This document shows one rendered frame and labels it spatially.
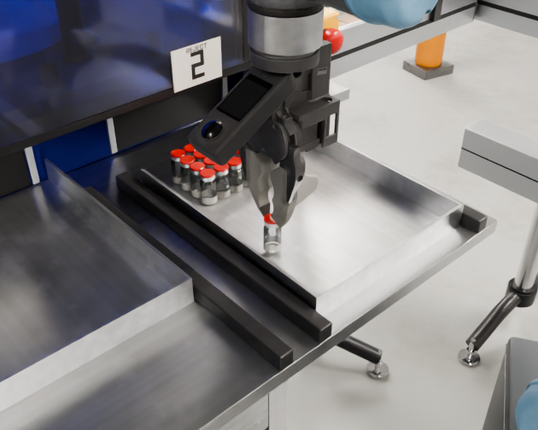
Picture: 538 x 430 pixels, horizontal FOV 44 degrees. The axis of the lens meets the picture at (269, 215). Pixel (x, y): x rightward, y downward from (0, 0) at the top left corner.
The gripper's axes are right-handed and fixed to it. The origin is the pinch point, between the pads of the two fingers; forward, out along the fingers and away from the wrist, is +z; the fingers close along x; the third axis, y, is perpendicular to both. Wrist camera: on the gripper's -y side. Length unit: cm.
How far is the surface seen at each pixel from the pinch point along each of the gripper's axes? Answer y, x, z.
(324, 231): 8.2, -1.5, 5.7
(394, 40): 67, 36, 7
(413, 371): 68, 17, 94
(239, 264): -5.4, -1.0, 4.0
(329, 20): 35.0, 24.7, -8.4
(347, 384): 51, 26, 94
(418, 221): 18.8, -8.0, 5.7
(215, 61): 12.3, 25.2, -7.6
